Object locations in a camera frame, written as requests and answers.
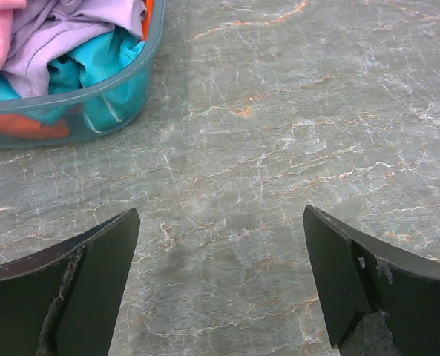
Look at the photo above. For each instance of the teal plastic laundry basket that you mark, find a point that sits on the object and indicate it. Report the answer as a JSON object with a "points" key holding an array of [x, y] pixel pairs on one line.
{"points": [[93, 111]]}

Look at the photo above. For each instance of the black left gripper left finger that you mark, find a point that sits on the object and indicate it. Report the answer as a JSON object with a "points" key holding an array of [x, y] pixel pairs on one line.
{"points": [[65, 299]]}

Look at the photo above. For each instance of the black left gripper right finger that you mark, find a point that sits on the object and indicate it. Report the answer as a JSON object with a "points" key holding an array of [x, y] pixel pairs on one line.
{"points": [[376, 299]]}

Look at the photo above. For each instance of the lilac t shirt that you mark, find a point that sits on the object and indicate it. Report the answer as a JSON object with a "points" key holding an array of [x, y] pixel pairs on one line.
{"points": [[46, 30]]}

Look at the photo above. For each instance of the teal t shirt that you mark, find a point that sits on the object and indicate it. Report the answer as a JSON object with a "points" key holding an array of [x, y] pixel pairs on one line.
{"points": [[98, 59]]}

